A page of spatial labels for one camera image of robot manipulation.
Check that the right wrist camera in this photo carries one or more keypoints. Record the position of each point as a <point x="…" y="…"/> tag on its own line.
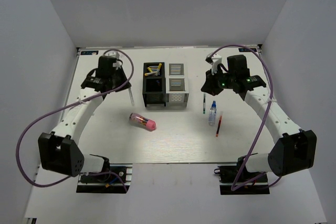
<point x="214" y="61"/>

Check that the yellow capped white marker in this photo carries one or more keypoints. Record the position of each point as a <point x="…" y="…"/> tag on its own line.
<point x="151" y="74"/>

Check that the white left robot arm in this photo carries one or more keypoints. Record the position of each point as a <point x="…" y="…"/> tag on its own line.
<point x="59" y="150"/>

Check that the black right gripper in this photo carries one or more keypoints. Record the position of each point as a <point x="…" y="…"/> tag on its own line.
<point x="210" y="86"/>

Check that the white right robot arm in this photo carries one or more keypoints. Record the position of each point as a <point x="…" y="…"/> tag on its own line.
<point x="294" y="149"/>

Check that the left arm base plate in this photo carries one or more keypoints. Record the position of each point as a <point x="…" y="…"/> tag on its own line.
<point x="116" y="181"/>

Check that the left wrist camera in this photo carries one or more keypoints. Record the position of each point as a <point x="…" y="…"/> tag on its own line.
<point x="117" y="62"/>

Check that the right XDOF logo sticker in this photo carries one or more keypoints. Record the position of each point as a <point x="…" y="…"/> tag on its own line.
<point x="247" y="50"/>

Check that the pale green capped white marker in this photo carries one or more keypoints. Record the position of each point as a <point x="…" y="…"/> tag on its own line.
<point x="131" y="97"/>

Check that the clear spray bottle blue cap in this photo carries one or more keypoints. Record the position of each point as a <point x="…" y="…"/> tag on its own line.
<point x="212" y="114"/>

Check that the red orange pen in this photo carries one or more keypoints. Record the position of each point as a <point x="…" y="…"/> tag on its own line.
<point x="219" y="123"/>

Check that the black slotted organizer box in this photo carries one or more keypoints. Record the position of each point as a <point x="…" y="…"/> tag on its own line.
<point x="154" y="87"/>

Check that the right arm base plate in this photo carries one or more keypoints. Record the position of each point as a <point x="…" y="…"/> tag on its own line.
<point x="227" y="173"/>

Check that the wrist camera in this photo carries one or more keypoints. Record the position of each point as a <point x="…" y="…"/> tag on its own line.
<point x="117" y="62"/>
<point x="214" y="61"/>

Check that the pink marker set bottle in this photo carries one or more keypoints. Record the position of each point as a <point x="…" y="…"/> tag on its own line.
<point x="142" y="121"/>

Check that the green pen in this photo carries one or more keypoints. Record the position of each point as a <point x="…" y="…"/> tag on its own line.
<point x="204" y="103"/>

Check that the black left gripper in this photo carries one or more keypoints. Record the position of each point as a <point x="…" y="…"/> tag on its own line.
<point x="124" y="87"/>

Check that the white slotted organizer box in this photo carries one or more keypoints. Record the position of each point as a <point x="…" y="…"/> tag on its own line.
<point x="177" y="89"/>

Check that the black XDOF logo sticker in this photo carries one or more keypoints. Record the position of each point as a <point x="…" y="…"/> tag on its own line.
<point x="89" y="52"/>

